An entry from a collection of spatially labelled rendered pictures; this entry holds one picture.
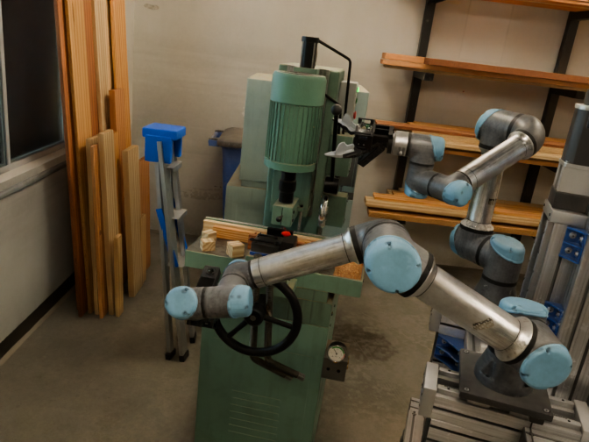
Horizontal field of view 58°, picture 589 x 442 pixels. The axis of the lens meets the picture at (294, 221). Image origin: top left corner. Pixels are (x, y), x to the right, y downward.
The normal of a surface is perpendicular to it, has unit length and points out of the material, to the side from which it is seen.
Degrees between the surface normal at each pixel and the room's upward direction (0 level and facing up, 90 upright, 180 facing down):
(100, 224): 87
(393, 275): 86
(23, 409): 0
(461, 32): 90
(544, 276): 90
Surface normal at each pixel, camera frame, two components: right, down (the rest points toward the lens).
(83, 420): 0.11, -0.94
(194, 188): -0.04, 0.32
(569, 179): -0.29, 0.28
